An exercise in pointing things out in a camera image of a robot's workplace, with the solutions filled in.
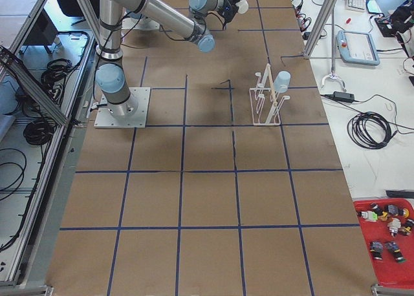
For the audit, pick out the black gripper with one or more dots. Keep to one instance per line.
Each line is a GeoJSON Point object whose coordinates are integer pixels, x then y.
{"type": "Point", "coordinates": [230, 0]}

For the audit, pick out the white wire cup rack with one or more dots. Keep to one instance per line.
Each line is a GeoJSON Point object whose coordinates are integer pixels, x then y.
{"type": "Point", "coordinates": [265, 102]}

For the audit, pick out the aluminium frame post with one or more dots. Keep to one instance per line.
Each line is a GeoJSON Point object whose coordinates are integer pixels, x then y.
{"type": "Point", "coordinates": [323, 15]}

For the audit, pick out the black power adapter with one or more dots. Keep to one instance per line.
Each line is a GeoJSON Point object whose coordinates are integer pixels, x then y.
{"type": "Point", "coordinates": [343, 97]}

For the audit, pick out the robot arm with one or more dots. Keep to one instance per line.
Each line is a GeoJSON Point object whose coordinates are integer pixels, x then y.
{"type": "Point", "coordinates": [109, 75]}

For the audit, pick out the white plastic cup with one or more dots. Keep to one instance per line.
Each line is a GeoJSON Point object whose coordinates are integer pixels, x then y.
{"type": "Point", "coordinates": [242, 6]}

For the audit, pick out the reacher grabber tool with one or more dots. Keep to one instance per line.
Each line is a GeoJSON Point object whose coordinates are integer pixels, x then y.
{"type": "Point", "coordinates": [332, 76]}

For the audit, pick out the teach pendant tablet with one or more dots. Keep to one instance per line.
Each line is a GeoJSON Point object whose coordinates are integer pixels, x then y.
{"type": "Point", "coordinates": [357, 47]}

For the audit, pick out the red parts tray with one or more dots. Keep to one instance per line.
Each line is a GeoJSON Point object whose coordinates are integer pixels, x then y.
{"type": "Point", "coordinates": [387, 226]}

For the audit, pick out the light blue plastic cup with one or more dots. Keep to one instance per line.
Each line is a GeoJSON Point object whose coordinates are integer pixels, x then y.
{"type": "Point", "coordinates": [282, 81]}

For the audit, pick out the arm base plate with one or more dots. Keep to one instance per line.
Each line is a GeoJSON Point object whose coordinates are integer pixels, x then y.
{"type": "Point", "coordinates": [131, 114]}
{"type": "Point", "coordinates": [137, 21]}

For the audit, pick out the brown paper table cover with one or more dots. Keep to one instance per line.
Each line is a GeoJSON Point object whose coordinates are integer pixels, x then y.
{"type": "Point", "coordinates": [201, 201]}

